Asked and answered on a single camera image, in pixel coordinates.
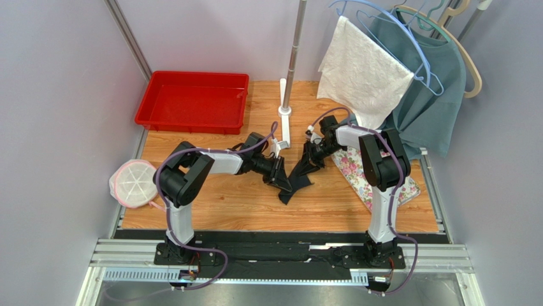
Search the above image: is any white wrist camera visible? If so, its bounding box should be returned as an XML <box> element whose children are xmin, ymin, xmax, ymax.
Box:
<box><xmin>270</xmin><ymin>138</ymin><xmax>290</xmax><ymax>158</ymax></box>
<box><xmin>305</xmin><ymin>125</ymin><xmax>322</xmax><ymax>145</ymax></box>

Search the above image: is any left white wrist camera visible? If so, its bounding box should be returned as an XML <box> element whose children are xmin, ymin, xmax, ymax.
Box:
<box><xmin>270</xmin><ymin>138</ymin><xmax>290</xmax><ymax>158</ymax></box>

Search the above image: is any beige wooden hanger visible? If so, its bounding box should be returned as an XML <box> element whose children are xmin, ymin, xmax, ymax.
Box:
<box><xmin>396</xmin><ymin>0</ymin><xmax>482</xmax><ymax>98</ymax></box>

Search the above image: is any red plastic bin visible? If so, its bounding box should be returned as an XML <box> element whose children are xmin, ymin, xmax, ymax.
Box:
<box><xmin>134</xmin><ymin>71</ymin><xmax>249</xmax><ymax>135</ymax></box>

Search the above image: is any teal hanger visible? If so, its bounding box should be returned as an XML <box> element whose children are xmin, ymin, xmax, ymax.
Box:
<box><xmin>410</xmin><ymin>0</ymin><xmax>451</xmax><ymax>42</ymax></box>

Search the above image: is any teal shirt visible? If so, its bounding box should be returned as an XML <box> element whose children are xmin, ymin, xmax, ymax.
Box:
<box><xmin>358</xmin><ymin>8</ymin><xmax>467</xmax><ymax>159</ymax></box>

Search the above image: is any floral tray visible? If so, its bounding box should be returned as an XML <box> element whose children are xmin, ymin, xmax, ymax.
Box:
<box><xmin>331</xmin><ymin>147</ymin><xmax>421</xmax><ymax>211</ymax></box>

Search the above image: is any white stand with metal pole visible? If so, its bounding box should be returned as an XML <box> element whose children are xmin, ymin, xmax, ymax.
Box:
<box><xmin>278</xmin><ymin>0</ymin><xmax>307</xmax><ymax>147</ymax></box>

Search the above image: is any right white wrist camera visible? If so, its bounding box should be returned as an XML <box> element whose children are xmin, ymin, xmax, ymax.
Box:
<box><xmin>305</xmin><ymin>125</ymin><xmax>322</xmax><ymax>145</ymax></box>

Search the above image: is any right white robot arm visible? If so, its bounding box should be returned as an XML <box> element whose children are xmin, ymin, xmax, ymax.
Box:
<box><xmin>289</xmin><ymin>115</ymin><xmax>410</xmax><ymax>254</ymax></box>

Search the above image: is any white mesh laundry bag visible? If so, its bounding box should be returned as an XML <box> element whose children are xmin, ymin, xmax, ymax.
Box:
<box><xmin>109</xmin><ymin>159</ymin><xmax>166</xmax><ymax>212</ymax></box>

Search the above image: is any blue wire hanger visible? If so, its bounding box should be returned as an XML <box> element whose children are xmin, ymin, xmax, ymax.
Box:
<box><xmin>328</xmin><ymin>0</ymin><xmax>445</xmax><ymax>97</ymax></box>

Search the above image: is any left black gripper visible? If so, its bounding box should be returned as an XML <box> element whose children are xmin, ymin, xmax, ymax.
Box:
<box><xmin>251</xmin><ymin>154</ymin><xmax>292</xmax><ymax>193</ymax></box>

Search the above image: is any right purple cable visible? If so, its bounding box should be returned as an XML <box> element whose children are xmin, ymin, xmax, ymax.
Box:
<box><xmin>308</xmin><ymin>106</ymin><xmax>419</xmax><ymax>296</ymax></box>

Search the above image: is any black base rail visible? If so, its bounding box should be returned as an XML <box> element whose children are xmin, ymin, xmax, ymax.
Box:
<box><xmin>96</xmin><ymin>230</ymin><xmax>450</xmax><ymax>283</ymax></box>

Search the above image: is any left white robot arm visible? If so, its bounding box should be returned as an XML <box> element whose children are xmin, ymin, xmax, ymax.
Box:
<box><xmin>153</xmin><ymin>132</ymin><xmax>293</xmax><ymax>252</ymax></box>

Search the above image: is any black paper napkin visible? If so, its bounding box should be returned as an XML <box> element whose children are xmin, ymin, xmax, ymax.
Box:
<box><xmin>278</xmin><ymin>168</ymin><xmax>312</xmax><ymax>205</ymax></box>

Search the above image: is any white towel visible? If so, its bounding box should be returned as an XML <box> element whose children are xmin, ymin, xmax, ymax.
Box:
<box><xmin>317</xmin><ymin>16</ymin><xmax>414</xmax><ymax>129</ymax></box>

